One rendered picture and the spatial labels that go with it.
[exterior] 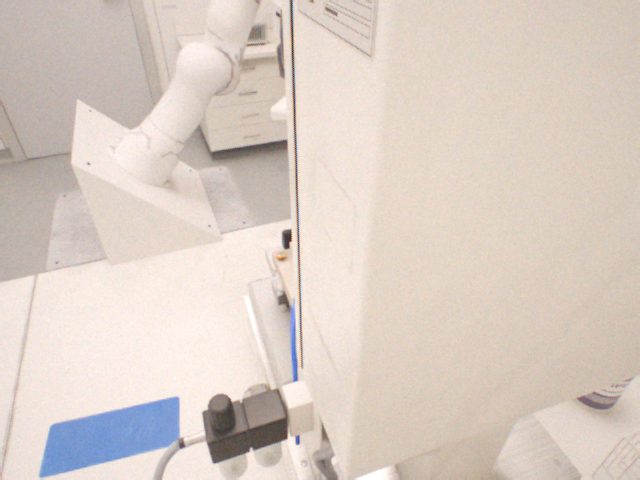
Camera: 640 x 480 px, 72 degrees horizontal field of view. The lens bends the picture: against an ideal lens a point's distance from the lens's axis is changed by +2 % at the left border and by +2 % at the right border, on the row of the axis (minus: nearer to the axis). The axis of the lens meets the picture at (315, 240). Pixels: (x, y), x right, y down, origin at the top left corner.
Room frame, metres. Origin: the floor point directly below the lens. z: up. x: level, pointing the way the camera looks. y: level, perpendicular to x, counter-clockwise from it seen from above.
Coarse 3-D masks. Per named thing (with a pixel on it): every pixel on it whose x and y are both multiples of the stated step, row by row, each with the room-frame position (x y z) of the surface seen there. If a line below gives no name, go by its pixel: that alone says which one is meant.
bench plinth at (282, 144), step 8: (256, 144) 3.02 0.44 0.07; (264, 144) 3.04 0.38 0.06; (272, 144) 3.06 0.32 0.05; (280, 144) 3.09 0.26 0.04; (216, 152) 2.91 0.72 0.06; (224, 152) 2.93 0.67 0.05; (232, 152) 2.95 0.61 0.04; (240, 152) 2.97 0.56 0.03; (248, 152) 3.00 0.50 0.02; (256, 152) 3.02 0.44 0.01
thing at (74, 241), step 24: (216, 168) 1.41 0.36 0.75; (72, 192) 1.24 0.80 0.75; (216, 192) 1.24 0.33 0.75; (72, 216) 1.10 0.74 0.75; (216, 216) 1.10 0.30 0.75; (240, 216) 1.10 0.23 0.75; (72, 240) 0.98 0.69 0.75; (96, 240) 0.98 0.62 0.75; (48, 264) 0.88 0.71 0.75; (72, 264) 0.88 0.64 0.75
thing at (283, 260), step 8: (272, 256) 0.49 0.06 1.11; (280, 256) 0.48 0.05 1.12; (288, 256) 0.48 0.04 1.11; (280, 264) 0.47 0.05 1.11; (288, 264) 0.47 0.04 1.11; (280, 272) 0.45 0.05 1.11; (288, 272) 0.45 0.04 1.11; (280, 280) 0.45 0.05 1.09; (288, 280) 0.43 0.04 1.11; (288, 288) 0.42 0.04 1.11; (288, 296) 0.41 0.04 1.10; (296, 368) 0.30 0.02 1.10; (296, 376) 0.29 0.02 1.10; (296, 440) 0.26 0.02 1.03
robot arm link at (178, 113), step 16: (192, 48) 1.06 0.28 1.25; (208, 48) 1.08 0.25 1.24; (192, 64) 1.04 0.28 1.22; (208, 64) 1.05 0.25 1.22; (224, 64) 1.10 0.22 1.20; (176, 80) 1.08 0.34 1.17; (192, 80) 1.04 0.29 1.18; (208, 80) 1.04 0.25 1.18; (224, 80) 1.10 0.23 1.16; (176, 96) 1.08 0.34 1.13; (192, 96) 1.07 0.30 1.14; (208, 96) 1.08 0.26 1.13; (160, 112) 1.08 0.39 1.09; (176, 112) 1.07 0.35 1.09; (192, 112) 1.08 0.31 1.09; (160, 128) 1.06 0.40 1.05; (176, 128) 1.06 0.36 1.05; (192, 128) 1.09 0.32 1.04
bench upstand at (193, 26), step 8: (264, 16) 3.55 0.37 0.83; (176, 24) 3.32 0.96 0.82; (184, 24) 3.34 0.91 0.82; (192, 24) 3.36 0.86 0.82; (200, 24) 3.38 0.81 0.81; (272, 24) 3.57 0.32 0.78; (176, 32) 3.32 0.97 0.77; (184, 32) 3.34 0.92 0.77; (192, 32) 3.36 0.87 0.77; (200, 32) 3.38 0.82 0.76
